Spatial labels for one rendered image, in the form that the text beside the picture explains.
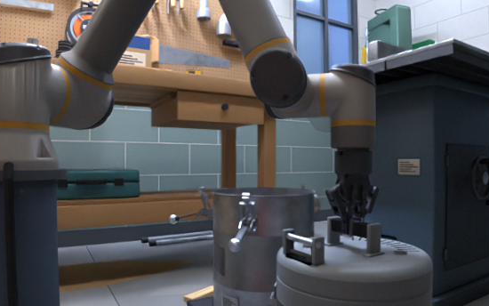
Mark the grey metal pipe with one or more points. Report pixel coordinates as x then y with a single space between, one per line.
176 235
180 241

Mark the orange circular saw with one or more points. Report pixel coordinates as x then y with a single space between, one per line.
78 23

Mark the black handwheel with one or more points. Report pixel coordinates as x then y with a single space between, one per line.
482 178

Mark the green tool case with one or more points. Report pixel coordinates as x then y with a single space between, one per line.
100 183

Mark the steel drum buckle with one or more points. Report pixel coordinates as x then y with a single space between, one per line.
244 225

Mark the blue table saw cabinet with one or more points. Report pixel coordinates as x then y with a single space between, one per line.
423 127

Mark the grey hand saw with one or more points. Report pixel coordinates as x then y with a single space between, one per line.
193 57

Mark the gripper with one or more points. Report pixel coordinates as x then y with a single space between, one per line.
353 163

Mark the wooden workbench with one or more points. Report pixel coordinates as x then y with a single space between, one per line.
176 81

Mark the green flat block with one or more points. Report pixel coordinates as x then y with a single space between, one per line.
423 44

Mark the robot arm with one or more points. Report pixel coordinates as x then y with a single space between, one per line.
100 38

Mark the grey wall shelf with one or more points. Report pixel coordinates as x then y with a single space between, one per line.
23 4

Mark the beige label plate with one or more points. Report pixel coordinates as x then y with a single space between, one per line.
408 166

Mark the blue framed window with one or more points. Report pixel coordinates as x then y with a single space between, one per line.
325 34

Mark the grey metal box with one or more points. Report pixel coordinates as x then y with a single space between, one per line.
382 49

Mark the steel vacuum drum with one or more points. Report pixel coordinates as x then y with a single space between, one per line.
265 246

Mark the steel ball-end lever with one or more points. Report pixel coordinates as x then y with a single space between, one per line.
185 216

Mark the wooden workbench drawer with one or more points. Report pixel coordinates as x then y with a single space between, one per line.
202 109

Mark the green carry case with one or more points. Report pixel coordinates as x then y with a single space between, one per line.
391 27

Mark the grey vacuum powerhead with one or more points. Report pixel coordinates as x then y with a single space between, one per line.
355 272

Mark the grey powerhead buckle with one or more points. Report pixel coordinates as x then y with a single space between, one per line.
304 246

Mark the wooden plank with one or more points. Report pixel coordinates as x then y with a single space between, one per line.
200 293

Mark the tan pegboard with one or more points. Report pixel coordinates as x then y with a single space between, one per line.
176 25

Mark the yellow small level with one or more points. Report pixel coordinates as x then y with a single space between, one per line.
193 72

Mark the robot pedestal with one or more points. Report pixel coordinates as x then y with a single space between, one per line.
36 238

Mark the cardboard box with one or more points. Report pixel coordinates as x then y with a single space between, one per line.
142 53

